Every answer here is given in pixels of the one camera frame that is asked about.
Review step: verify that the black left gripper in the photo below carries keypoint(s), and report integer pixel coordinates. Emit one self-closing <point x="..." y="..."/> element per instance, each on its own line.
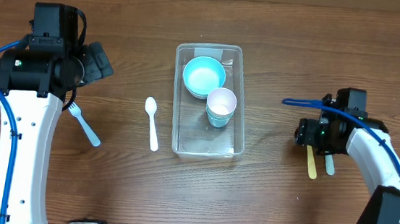
<point x="99" y="63"/>

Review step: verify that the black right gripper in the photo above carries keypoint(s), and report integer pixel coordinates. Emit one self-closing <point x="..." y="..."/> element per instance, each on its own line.
<point x="306" y="134"/>

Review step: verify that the yellow plastic utensil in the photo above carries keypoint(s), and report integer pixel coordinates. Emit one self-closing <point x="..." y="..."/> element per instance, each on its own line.
<point x="311" y="166"/>

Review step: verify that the light blue plastic fork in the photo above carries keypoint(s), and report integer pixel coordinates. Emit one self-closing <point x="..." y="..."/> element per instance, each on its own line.
<point x="91" y="135"/>

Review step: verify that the white plastic spoon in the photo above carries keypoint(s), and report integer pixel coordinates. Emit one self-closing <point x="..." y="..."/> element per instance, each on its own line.
<point x="151" y="108"/>

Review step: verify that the pink plastic cup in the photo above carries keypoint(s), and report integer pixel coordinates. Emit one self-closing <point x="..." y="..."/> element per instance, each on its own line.
<point x="221" y="102"/>

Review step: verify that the light blue plastic bowl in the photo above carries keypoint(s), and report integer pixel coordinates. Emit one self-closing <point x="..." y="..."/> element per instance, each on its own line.
<point x="203" y="74"/>

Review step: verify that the green plastic cup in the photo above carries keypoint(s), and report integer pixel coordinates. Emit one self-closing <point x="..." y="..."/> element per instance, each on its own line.
<point x="219" y="116"/>

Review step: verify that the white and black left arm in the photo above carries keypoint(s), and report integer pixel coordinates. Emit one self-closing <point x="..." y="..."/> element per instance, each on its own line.
<point x="35" y="77"/>

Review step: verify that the clear plastic container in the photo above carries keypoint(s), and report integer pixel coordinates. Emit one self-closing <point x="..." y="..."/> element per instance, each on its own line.
<point x="192" y="134"/>

